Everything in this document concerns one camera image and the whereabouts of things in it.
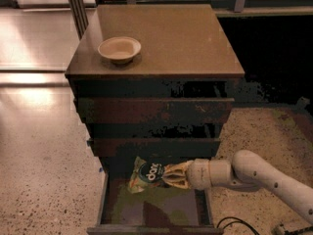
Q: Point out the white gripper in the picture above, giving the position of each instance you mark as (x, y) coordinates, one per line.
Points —
(200, 174)

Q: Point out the green rice chip bag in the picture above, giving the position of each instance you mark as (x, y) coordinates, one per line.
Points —
(145, 175)

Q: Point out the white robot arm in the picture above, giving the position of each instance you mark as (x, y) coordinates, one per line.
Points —
(245, 172)

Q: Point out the open bottom drawer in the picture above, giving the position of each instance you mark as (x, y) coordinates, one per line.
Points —
(156, 211)

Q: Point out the middle drawer front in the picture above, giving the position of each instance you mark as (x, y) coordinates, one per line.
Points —
(154, 147)

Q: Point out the dark brown drawer cabinet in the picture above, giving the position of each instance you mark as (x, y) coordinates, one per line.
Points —
(184, 54)

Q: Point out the top drawer front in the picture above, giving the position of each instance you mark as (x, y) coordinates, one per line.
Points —
(153, 110)

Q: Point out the grey power strip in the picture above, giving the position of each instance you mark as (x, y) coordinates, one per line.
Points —
(292, 229)

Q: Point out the beige paper bowl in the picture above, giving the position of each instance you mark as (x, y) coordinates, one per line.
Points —
(119, 50)

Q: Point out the metal window frame post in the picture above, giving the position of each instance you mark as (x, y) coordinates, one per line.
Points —
(79, 16)

